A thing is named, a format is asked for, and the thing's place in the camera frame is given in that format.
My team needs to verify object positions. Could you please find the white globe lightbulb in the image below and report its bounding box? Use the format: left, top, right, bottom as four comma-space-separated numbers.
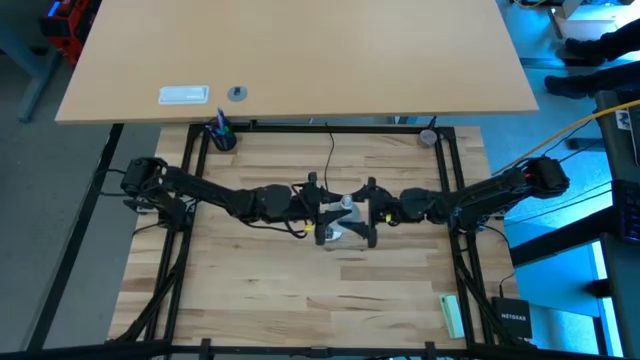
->
323, 205, 362, 245

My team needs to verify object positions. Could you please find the pale green block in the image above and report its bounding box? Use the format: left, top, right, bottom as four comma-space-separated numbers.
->
438, 293, 466, 340

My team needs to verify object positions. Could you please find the black mesh pen cup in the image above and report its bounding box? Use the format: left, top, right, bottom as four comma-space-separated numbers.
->
207, 122, 239, 152

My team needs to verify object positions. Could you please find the black table crossbar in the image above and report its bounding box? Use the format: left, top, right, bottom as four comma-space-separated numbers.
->
509, 205, 617, 268

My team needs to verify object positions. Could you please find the white rectangular label plate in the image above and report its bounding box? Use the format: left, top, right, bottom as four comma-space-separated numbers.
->
158, 85, 211, 106

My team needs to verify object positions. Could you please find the black socket power cord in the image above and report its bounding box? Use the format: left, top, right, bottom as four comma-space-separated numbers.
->
323, 122, 336, 192

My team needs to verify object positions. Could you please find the black aluminium frame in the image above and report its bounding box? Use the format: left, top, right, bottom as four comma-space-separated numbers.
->
0, 119, 640, 360

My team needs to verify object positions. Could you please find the grey metal table leg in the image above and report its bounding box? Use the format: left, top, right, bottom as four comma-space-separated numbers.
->
0, 19, 62, 124

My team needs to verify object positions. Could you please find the red and black tool case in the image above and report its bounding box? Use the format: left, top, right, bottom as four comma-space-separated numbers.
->
39, 0, 101, 66

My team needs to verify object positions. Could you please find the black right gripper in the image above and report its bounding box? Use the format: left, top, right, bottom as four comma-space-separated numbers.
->
341, 177, 401, 248

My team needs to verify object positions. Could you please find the tan wooden desk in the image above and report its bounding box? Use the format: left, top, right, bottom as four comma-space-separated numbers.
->
54, 0, 540, 125

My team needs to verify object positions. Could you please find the yellow cable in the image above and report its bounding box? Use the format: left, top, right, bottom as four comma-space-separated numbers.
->
492, 98, 640, 176

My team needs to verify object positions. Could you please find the person's leg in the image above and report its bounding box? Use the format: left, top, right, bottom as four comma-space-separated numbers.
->
543, 59, 640, 100
564, 18, 640, 67

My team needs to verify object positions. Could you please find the backlit keyboard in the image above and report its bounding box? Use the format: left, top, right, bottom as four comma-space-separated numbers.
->
610, 178, 640, 245

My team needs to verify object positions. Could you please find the black Netgear switch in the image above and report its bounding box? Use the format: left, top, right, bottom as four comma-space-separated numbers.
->
490, 296, 534, 341

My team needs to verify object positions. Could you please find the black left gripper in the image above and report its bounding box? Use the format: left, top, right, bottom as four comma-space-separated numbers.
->
292, 172, 353, 246

